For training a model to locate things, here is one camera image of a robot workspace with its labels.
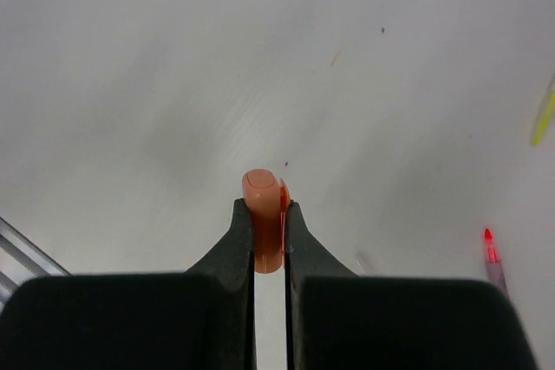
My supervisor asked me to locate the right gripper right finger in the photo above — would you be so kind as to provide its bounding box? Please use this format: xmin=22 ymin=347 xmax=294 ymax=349
xmin=284 ymin=203 xmax=537 ymax=369

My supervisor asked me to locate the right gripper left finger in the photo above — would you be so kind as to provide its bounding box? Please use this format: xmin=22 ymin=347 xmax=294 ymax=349
xmin=1 ymin=199 xmax=254 ymax=369

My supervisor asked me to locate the clear pen cap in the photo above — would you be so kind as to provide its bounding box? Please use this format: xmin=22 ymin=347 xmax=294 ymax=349
xmin=356 ymin=252 xmax=372 ymax=276

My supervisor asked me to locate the orange pen cap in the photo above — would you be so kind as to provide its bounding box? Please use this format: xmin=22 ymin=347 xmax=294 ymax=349
xmin=242 ymin=169 xmax=291 ymax=274

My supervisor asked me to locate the red pink pen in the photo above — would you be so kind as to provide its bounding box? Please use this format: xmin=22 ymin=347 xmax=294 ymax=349
xmin=483 ymin=228 xmax=509 ymax=297

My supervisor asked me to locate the yellow pen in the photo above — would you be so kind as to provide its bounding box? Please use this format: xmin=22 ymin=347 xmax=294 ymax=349
xmin=531 ymin=77 xmax=554 ymax=146

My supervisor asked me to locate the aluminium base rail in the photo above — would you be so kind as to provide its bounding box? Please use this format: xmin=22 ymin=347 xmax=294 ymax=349
xmin=0 ymin=218 xmax=69 ymax=308

